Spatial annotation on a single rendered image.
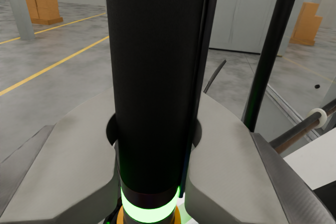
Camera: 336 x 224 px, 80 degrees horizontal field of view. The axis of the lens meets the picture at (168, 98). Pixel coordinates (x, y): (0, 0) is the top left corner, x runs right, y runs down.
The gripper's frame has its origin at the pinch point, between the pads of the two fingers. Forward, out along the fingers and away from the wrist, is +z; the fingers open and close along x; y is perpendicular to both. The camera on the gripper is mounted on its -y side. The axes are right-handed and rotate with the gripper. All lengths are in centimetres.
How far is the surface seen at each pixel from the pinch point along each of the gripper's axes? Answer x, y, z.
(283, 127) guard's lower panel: 70, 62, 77
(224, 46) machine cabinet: 169, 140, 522
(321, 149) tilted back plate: 35.4, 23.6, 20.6
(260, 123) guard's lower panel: 70, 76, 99
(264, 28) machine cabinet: 253, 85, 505
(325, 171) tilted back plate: 33.9, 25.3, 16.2
